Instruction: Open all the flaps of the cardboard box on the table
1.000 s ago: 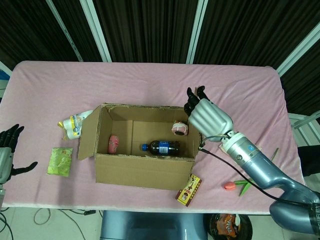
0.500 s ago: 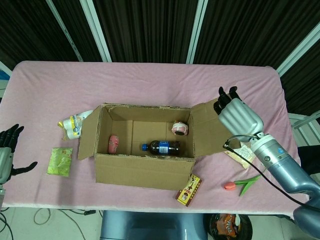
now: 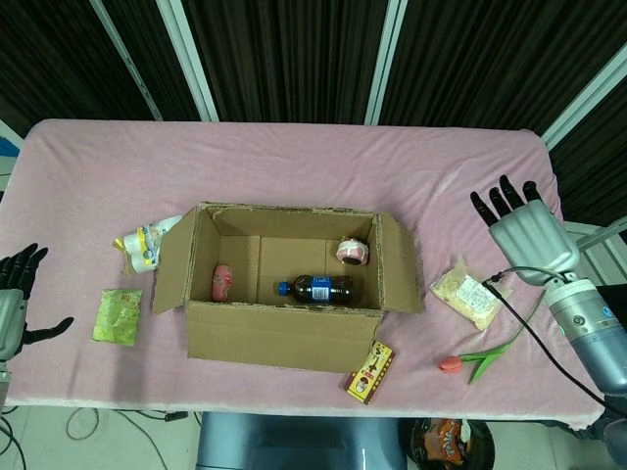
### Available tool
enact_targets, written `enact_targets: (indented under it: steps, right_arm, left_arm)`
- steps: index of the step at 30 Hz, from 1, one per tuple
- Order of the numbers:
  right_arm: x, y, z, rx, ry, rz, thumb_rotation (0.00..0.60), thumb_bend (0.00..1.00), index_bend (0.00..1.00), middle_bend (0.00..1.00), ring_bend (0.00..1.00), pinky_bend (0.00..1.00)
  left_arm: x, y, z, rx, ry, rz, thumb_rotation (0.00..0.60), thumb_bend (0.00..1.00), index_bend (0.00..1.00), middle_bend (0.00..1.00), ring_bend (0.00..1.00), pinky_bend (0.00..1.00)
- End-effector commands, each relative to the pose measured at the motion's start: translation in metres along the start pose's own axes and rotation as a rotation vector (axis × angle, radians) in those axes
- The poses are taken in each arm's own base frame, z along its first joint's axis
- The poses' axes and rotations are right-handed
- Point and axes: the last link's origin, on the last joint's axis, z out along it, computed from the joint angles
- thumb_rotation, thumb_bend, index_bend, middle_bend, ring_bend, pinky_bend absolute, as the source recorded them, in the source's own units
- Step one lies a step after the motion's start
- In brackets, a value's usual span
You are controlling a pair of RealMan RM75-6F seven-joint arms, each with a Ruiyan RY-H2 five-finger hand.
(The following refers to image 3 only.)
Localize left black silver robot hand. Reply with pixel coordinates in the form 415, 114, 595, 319
0, 243, 75, 362

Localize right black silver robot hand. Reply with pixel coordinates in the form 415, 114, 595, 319
469, 174, 582, 286

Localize brown cardboard box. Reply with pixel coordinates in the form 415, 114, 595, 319
152, 201, 425, 374

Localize clear bag of beige grains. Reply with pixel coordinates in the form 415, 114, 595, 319
429, 258, 514, 333

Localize green snack packet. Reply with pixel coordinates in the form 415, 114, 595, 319
91, 288, 144, 348

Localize artificial orange tulip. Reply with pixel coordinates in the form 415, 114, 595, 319
438, 288, 548, 386

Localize pack of white bag rolls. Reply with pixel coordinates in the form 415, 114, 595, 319
114, 213, 183, 276

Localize pink white round jar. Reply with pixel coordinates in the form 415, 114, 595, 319
335, 235, 369, 267

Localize red yellow small carton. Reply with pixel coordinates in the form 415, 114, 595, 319
342, 340, 397, 406

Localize pink can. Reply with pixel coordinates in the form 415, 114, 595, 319
210, 263, 235, 304

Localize dark cola bottle blue label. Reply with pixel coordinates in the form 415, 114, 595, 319
277, 274, 355, 307

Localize black bin with orange wrapper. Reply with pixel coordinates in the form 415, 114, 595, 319
410, 417, 495, 470

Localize pink tablecloth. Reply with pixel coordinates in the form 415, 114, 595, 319
0, 117, 603, 432

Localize silver aluminium profile rail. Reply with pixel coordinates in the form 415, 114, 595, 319
565, 219, 627, 254

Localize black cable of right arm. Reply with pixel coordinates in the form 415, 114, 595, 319
482, 266, 611, 407

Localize black floor cables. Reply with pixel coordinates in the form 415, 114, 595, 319
0, 408, 190, 470

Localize white aluminium frame post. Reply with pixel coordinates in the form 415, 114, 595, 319
541, 63, 627, 151
156, 0, 219, 122
364, 0, 408, 126
90, 0, 163, 121

